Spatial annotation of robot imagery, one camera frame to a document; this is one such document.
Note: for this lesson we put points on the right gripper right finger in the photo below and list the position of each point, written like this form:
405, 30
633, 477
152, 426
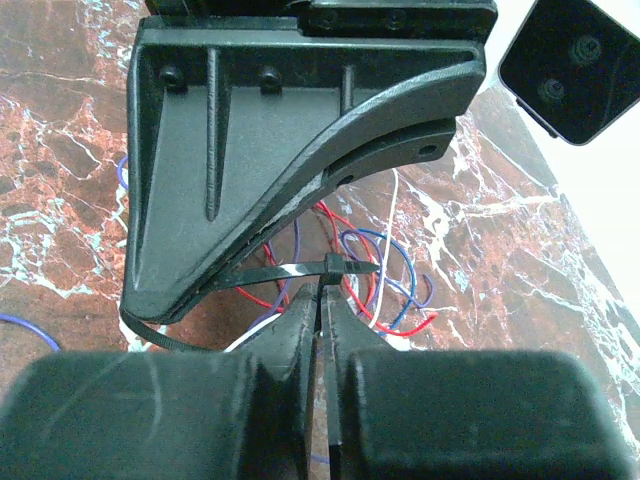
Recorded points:
460, 414

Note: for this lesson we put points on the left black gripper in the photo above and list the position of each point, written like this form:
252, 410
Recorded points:
426, 142

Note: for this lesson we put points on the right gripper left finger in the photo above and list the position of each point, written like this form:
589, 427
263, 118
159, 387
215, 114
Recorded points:
245, 414

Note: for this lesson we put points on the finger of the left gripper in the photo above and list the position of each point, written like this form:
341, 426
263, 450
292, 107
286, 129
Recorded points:
228, 117

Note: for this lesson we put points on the black zip tie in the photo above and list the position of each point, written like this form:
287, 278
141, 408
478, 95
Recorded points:
330, 272

